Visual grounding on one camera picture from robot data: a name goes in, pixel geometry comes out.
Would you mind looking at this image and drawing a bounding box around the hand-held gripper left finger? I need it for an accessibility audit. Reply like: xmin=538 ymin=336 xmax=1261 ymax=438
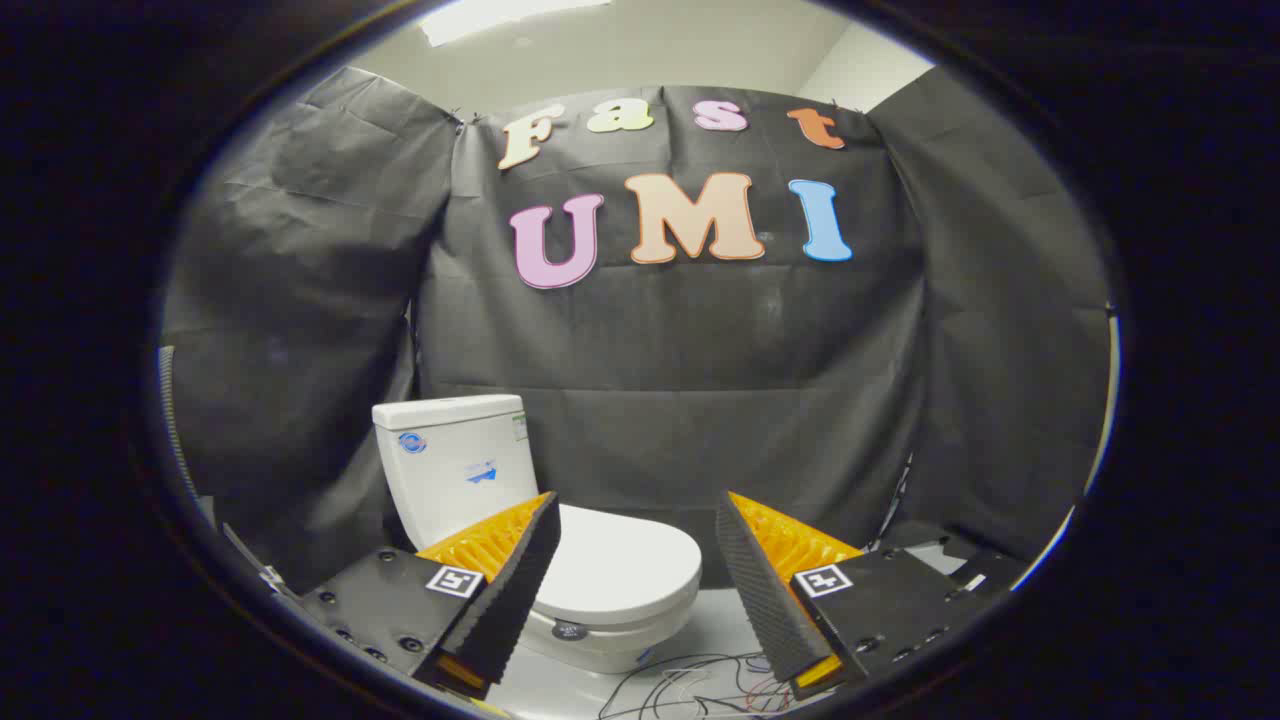
xmin=300 ymin=491 xmax=563 ymax=700

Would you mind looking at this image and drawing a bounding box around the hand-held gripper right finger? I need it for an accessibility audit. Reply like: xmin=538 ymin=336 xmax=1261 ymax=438
xmin=715 ymin=490 xmax=991 ymax=700

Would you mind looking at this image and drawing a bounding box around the white toilet lid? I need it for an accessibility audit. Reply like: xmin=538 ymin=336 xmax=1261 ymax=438
xmin=534 ymin=503 xmax=704 ymax=628

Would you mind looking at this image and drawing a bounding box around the white ceramic toilet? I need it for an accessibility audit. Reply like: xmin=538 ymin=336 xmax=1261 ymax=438
xmin=372 ymin=394 xmax=704 ymax=675

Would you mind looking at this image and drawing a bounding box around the black backdrop cloth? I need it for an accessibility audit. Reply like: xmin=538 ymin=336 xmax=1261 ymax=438
xmin=160 ymin=65 xmax=1116 ymax=593

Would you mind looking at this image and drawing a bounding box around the ceiling light panel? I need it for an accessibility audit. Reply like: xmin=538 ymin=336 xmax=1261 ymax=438
xmin=418 ymin=0 xmax=613 ymax=48

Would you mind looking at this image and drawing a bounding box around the tangle of thin floor wires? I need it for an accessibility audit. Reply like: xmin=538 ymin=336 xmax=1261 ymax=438
xmin=598 ymin=651 xmax=807 ymax=720

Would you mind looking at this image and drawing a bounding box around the grey ribbed hose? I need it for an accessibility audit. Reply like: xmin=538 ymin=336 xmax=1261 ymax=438
xmin=157 ymin=345 xmax=204 ymax=501

